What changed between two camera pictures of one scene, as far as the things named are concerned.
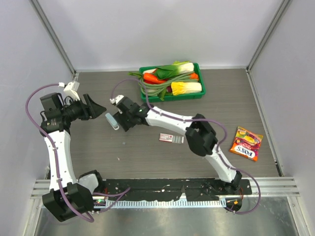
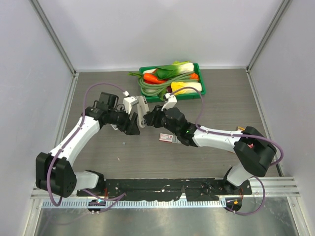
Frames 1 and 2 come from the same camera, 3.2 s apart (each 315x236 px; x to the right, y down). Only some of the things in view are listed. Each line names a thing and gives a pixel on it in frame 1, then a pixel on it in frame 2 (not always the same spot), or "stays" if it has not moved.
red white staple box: [172, 138] stays
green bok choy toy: [177, 68] stays
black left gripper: [95, 109] → [129, 127]
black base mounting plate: [176, 189] stays
